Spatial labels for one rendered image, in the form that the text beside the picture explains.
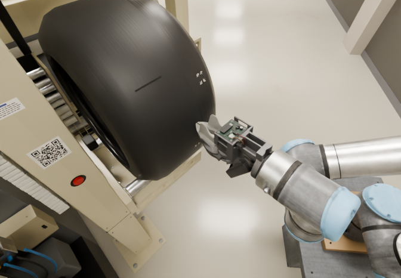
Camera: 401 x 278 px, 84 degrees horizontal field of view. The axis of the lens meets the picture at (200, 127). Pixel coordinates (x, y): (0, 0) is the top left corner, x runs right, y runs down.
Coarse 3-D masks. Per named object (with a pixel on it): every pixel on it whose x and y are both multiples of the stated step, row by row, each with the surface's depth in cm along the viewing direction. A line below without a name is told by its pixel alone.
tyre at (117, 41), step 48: (96, 0) 53; (144, 0) 54; (48, 48) 53; (96, 48) 45; (144, 48) 49; (192, 48) 55; (96, 96) 47; (144, 96) 48; (192, 96) 55; (144, 144) 51; (192, 144) 63
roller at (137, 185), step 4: (136, 180) 83; (140, 180) 83; (144, 180) 83; (148, 180) 84; (128, 184) 83; (132, 184) 82; (136, 184) 82; (140, 184) 82; (144, 184) 83; (124, 188) 82; (128, 188) 81; (132, 188) 81; (136, 188) 82; (140, 188) 83; (128, 192) 83; (132, 192) 81; (136, 192) 82; (132, 196) 82
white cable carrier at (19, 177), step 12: (0, 156) 48; (0, 168) 50; (12, 168) 52; (12, 180) 53; (24, 180) 56; (36, 180) 60; (36, 192) 61; (48, 192) 64; (48, 204) 66; (60, 204) 70
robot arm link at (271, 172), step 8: (280, 152) 44; (264, 160) 44; (272, 160) 42; (280, 160) 42; (288, 160) 42; (296, 160) 43; (264, 168) 42; (272, 168) 42; (280, 168) 41; (288, 168) 41; (264, 176) 42; (272, 176) 41; (280, 176) 41; (256, 184) 45; (264, 184) 43; (272, 184) 41; (264, 192) 43; (272, 192) 42
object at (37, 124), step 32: (0, 64) 38; (0, 96) 41; (32, 96) 45; (0, 128) 44; (32, 128) 49; (64, 128) 54; (32, 160) 53; (64, 160) 60; (64, 192) 67; (96, 192) 78; (128, 224) 111
